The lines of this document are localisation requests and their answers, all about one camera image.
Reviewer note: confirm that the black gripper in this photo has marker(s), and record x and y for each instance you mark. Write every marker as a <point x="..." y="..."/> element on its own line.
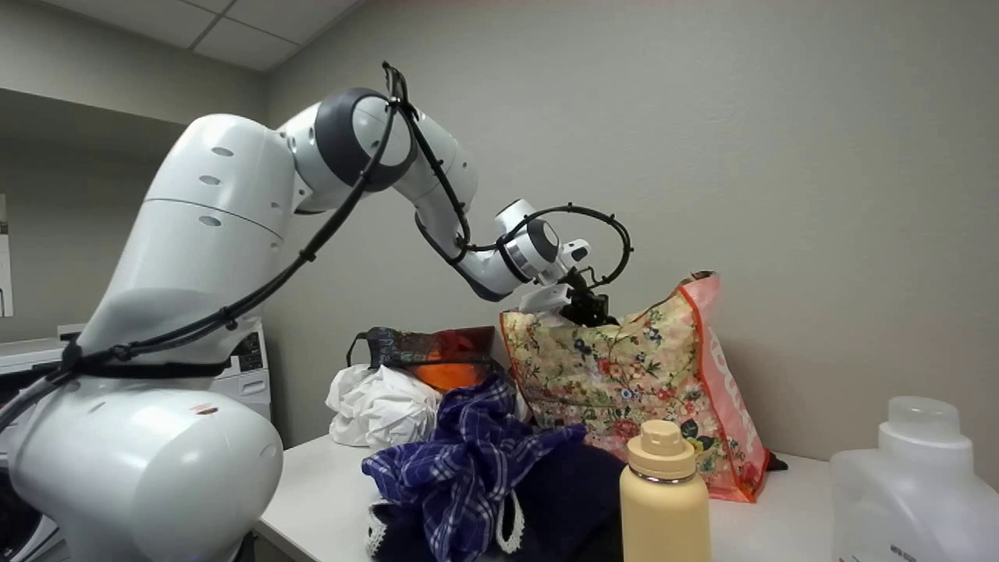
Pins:
<point x="588" y="304"/>

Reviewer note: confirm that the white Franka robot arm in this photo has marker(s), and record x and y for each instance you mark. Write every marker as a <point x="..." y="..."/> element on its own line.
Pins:
<point x="198" y="260"/>

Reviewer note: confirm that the floral bag with red sides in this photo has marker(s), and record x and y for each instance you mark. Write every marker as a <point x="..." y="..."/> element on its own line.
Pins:
<point x="635" y="378"/>

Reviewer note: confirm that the dark printed tote bag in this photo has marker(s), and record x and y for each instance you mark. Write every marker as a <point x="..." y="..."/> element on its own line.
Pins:
<point x="446" y="360"/>

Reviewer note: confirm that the blue plaid cloth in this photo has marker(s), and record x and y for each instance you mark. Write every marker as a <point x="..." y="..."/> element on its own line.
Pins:
<point x="458" y="468"/>

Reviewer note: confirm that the tan water bottle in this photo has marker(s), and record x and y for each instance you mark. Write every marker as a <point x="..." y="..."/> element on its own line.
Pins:
<point x="664" y="511"/>

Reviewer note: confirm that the white cloth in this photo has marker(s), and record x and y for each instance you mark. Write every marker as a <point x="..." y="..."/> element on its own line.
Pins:
<point x="380" y="408"/>

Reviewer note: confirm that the translucent plastic jug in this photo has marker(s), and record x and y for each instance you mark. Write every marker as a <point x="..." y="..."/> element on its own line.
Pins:
<point x="915" y="500"/>

